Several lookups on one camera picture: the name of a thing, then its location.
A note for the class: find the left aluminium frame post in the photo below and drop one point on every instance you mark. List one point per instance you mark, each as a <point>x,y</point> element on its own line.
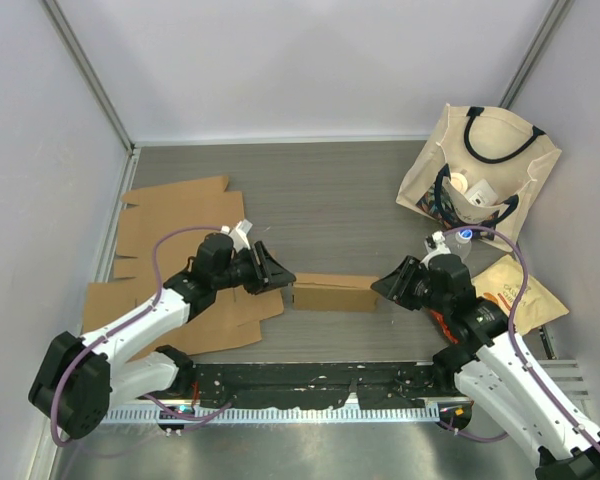
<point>68,37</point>

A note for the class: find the beige canvas tote bag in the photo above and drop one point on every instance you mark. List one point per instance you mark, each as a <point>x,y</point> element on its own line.
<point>513,155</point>

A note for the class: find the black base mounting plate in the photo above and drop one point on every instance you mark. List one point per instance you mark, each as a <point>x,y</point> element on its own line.
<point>320,386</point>

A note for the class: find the round beige lid in bag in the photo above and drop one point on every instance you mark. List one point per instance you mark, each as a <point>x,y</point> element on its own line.
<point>459,181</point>

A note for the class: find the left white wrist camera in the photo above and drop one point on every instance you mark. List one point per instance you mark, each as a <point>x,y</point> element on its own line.
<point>239,235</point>

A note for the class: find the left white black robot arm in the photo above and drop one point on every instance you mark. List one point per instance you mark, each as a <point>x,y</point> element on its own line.
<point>82,377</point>

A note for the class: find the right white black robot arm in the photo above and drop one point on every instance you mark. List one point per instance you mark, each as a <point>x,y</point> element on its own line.
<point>494,368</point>

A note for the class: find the flat brown cardboard sheets stack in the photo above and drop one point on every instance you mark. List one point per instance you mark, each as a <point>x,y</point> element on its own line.
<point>162,226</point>

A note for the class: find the white slotted cable duct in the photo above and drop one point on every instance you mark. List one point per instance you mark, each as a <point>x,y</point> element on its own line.
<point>149,413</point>

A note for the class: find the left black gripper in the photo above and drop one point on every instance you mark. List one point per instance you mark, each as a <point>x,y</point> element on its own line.
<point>268,274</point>

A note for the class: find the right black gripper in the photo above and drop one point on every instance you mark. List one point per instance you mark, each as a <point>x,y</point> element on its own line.
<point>398,281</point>

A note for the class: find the aluminium frame post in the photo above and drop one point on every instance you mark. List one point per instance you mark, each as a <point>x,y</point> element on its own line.
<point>549,26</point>
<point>68,37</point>

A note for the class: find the brown cardboard box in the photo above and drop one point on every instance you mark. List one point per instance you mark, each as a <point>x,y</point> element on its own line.
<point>336,293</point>

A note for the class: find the right aluminium frame post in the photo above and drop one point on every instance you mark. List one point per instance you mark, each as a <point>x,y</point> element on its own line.
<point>549,26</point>

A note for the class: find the clear plastic water bottle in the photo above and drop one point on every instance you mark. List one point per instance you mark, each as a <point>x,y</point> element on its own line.
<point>460,243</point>

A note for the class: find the white box in bag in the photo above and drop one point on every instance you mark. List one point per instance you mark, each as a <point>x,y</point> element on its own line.
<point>481,194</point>

